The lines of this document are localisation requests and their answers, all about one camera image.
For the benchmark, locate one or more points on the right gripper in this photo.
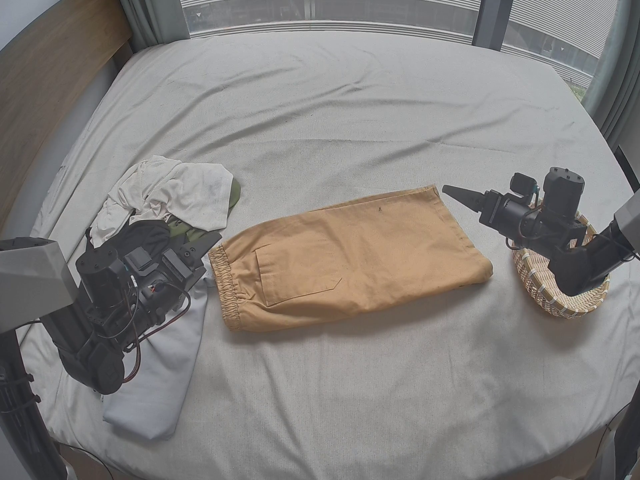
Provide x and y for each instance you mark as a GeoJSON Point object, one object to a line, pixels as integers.
{"type": "Point", "coordinates": [502, 213]}

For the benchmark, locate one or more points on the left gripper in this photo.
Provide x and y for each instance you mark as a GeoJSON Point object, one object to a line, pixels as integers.
{"type": "Point", "coordinates": [172, 273]}

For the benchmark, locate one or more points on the tan shorts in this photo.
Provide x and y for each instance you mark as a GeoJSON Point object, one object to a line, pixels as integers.
{"type": "Point", "coordinates": [360, 263]}

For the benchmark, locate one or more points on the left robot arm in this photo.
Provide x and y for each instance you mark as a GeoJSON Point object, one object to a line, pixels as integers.
{"type": "Point", "coordinates": [90, 328]}

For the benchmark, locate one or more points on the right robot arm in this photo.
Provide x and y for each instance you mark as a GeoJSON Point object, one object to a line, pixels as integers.
{"type": "Point", "coordinates": [580, 268]}

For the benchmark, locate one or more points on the black garment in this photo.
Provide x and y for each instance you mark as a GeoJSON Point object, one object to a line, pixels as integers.
{"type": "Point", "coordinates": [150, 235]}

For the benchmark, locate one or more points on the white garment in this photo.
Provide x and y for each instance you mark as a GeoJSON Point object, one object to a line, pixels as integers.
{"type": "Point", "coordinates": [190, 198]}

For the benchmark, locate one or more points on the green garment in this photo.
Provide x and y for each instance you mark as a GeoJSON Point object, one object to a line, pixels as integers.
{"type": "Point", "coordinates": [235, 193]}

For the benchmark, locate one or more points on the round woven basket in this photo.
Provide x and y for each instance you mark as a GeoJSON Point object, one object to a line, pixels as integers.
{"type": "Point", "coordinates": [537, 288]}

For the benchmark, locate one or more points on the pale blue garment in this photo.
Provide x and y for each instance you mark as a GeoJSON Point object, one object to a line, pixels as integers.
{"type": "Point", "coordinates": [160, 368]}

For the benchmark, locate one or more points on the bed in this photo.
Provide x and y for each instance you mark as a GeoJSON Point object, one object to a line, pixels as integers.
{"type": "Point", "coordinates": [350, 118]}

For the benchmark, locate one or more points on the grey-green curtain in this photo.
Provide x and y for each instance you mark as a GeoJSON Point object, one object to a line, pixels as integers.
{"type": "Point", "coordinates": [615, 68]}
{"type": "Point", "coordinates": [145, 3]}

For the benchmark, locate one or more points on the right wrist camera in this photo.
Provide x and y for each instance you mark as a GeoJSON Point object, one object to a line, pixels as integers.
{"type": "Point", "coordinates": [522, 184]}

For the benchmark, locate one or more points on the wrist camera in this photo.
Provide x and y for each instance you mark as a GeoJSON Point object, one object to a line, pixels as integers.
{"type": "Point", "coordinates": [522, 184]}
{"type": "Point", "coordinates": [137, 260]}

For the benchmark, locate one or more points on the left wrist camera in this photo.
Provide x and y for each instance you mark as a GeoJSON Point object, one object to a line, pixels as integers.
{"type": "Point", "coordinates": [137, 260]}

